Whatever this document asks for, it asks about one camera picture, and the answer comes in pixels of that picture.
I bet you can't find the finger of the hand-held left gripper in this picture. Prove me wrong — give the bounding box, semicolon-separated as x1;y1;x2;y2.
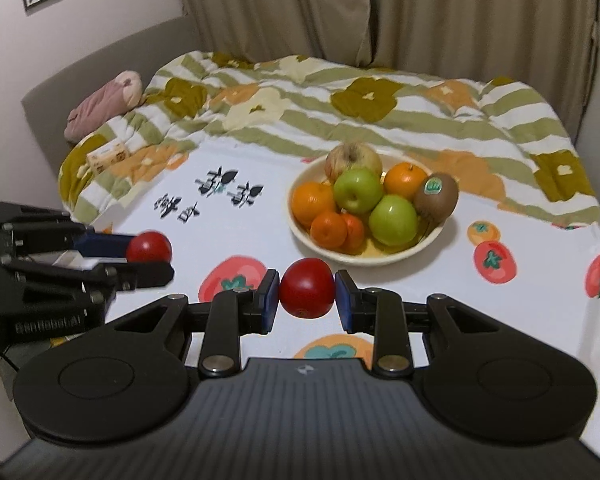
0;254;176;307
2;220;132;260

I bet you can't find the large orange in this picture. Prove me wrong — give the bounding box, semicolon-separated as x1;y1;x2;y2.
291;182;338;228

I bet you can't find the beige curtain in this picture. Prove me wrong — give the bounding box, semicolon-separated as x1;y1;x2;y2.
362;0;600;142
170;0;373;68

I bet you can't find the reddish yellow apple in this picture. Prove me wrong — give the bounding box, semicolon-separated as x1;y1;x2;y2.
324;142;384;184

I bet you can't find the red tomato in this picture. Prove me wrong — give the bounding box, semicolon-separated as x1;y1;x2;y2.
126;230;174;264
279;258;337;319

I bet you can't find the brown kiwi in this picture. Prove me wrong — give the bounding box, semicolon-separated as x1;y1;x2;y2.
413;172;460;224

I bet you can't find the cream oval bowl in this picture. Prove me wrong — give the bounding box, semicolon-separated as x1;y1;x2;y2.
287;154;446;267

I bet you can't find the floral striped blanket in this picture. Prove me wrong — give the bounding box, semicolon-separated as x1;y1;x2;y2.
57;50;600;229

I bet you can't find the tissue pack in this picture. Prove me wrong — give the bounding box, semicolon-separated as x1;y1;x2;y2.
86;142;131;175

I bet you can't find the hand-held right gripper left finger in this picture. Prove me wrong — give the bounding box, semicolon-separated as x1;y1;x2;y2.
112;269;281;379

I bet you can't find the pink plush pillow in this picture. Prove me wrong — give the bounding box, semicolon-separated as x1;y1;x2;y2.
63;70;144;142

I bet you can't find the green apple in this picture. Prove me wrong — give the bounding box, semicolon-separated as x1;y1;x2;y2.
369;194;420;247
333;167;384;214

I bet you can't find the grey sofa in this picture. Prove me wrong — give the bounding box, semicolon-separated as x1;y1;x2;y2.
21;16;206;177

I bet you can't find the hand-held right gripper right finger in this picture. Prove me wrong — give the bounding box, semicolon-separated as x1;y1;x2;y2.
334;269;487;380

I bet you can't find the small orange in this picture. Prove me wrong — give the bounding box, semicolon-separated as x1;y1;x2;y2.
341;213;366;255
310;211;348;247

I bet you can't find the white fruit-print tablecloth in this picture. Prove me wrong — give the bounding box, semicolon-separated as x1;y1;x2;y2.
50;137;600;462

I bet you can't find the medium orange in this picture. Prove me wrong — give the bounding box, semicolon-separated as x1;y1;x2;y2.
383;162;429;200

